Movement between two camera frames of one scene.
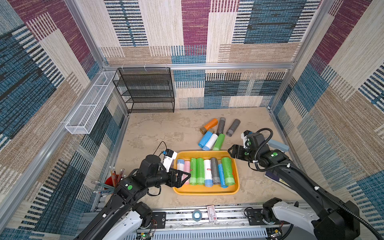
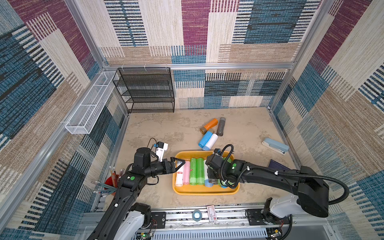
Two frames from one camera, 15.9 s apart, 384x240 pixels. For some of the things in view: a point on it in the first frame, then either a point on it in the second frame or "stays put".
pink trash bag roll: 187,169 stays put
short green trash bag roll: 200,171 stays put
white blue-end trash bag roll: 211,142 stays put
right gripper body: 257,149 → 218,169
